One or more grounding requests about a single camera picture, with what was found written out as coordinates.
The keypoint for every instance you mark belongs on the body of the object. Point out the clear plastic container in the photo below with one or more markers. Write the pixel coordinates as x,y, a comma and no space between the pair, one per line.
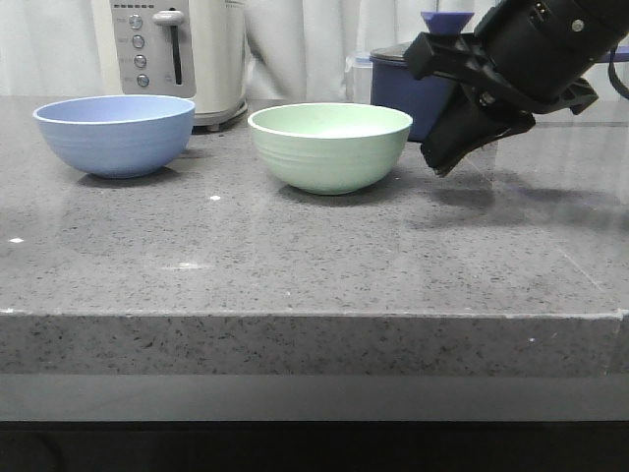
359,70

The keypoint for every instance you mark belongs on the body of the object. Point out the blue bowl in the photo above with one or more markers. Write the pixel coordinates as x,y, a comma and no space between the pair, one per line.
117,136

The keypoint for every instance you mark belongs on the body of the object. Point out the white curtain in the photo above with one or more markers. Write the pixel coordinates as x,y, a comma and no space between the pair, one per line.
297,49

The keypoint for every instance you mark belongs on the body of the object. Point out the green bowl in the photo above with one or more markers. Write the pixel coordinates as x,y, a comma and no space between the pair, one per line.
329,148

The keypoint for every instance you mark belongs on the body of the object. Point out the cream toaster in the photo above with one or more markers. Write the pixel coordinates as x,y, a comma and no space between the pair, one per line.
191,49

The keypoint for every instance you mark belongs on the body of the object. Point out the dark blue saucepan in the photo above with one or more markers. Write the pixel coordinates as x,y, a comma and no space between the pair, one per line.
424,99

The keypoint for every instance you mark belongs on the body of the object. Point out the glass lid with blue knob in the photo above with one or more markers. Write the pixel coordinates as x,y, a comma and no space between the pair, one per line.
436,23

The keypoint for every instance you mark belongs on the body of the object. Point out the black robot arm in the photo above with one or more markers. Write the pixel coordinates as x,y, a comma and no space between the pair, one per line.
591,28

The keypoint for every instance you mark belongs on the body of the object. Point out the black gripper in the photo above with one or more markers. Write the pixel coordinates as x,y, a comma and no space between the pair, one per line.
511,60

